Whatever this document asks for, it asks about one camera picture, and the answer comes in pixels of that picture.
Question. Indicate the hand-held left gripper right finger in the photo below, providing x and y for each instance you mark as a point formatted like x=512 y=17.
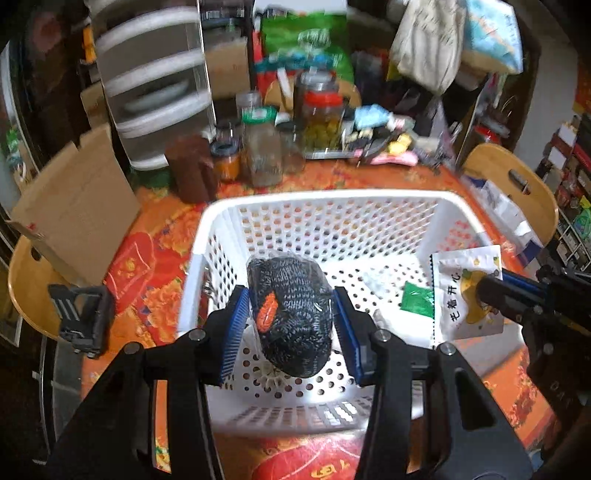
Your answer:
x=348 y=337

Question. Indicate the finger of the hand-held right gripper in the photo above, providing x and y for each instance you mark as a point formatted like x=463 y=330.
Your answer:
x=503 y=300
x=524 y=282

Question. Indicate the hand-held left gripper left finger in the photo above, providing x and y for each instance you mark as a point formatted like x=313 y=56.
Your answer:
x=233 y=337

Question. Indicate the white packet with yellow cartoon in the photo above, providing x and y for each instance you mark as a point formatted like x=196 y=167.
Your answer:
x=455 y=295

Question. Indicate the black knitted glove bundle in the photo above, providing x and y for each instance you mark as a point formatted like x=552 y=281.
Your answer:
x=295 y=314

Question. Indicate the green plastic bag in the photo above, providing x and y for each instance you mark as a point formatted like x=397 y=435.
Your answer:
x=418 y=300

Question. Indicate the white perforated plastic basket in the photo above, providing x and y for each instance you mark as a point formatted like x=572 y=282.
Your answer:
x=323 y=230

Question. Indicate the white paper bag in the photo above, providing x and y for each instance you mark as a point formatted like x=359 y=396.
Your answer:
x=503 y=217

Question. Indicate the shelf of boxed goods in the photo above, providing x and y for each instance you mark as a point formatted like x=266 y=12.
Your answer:
x=570 y=194

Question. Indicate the red floral table cover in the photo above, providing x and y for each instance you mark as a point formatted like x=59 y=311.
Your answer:
x=152 y=258

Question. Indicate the black phone clamp stand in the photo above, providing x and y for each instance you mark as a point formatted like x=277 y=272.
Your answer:
x=81 y=314

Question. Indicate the brown lidded container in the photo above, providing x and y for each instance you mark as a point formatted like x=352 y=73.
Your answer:
x=191 y=170

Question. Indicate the orange jar with dark lid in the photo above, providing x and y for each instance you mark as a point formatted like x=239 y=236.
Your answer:
x=225 y=164

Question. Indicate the green lid glass jar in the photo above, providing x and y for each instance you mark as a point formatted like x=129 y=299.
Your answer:
x=263 y=152

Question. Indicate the small black lid jar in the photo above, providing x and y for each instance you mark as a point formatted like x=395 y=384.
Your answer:
x=292 y=150

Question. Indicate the pile of small packets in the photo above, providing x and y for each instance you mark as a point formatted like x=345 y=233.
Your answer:
x=383 y=143

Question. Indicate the open cardboard box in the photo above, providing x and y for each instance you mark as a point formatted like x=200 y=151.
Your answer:
x=78 y=207

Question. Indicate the red lid glass jar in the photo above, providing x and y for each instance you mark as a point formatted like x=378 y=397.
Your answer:
x=323 y=124

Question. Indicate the light blue packet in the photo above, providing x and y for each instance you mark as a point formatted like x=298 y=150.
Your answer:
x=373 y=116

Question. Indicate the clear lid glass jar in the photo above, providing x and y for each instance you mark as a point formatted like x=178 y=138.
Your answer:
x=248 y=104

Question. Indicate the blue white printed tote bag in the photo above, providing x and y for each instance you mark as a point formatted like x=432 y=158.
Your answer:
x=494 y=32

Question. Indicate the white canvas tote bag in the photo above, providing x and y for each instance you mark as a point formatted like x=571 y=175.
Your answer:
x=429 y=46

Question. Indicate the dark lid glass jar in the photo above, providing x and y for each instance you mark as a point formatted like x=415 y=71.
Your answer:
x=316 y=81

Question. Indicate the small cardboard box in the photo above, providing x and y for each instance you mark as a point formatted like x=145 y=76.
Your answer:
x=228 y=69

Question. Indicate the brown cardboard carton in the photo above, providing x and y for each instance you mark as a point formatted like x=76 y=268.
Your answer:
x=94 y=104

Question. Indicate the green shopping bag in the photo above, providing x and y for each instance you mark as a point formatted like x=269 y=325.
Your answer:
x=300 y=32

